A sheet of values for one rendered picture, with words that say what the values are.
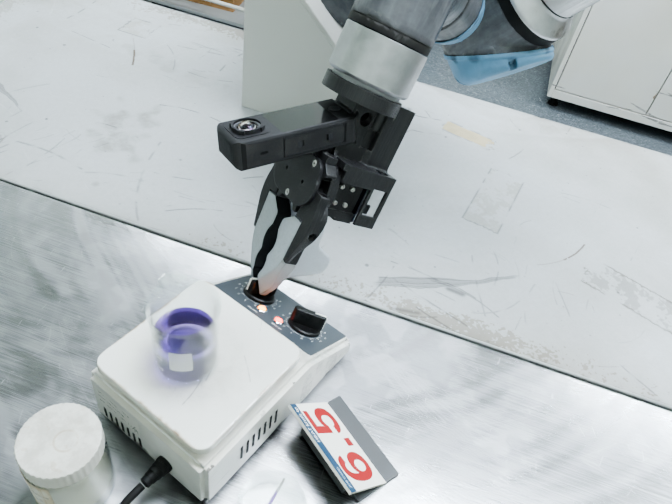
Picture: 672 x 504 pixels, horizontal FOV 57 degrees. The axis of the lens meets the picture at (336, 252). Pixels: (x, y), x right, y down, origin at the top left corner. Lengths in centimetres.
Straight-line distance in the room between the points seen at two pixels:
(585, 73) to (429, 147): 202
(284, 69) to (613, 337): 52
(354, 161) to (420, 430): 25
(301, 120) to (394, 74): 8
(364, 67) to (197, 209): 32
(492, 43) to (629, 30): 209
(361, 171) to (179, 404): 24
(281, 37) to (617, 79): 220
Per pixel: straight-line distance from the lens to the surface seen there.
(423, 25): 52
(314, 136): 51
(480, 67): 75
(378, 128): 56
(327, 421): 57
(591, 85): 291
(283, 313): 59
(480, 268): 75
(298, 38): 83
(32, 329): 66
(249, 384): 50
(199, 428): 48
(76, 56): 104
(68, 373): 62
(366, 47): 52
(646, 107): 297
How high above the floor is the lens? 141
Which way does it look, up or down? 46 degrees down
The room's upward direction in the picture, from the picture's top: 11 degrees clockwise
